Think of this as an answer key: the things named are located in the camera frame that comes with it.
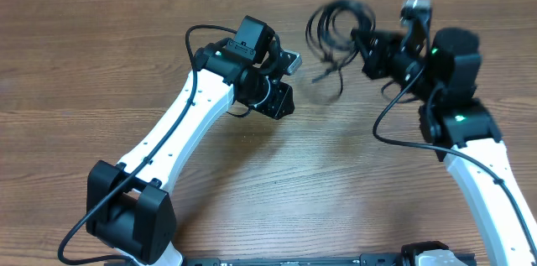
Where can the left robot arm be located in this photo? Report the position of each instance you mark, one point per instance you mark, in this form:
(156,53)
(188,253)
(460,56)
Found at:
(128,204)

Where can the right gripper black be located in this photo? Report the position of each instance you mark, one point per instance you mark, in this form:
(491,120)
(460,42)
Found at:
(375,56)

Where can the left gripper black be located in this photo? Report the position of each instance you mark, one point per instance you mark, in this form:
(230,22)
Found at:
(278,101)

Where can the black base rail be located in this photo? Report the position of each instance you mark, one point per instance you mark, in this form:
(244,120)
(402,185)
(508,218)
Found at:
(365,259)

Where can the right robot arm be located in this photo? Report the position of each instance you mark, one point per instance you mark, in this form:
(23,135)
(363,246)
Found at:
(460,130)

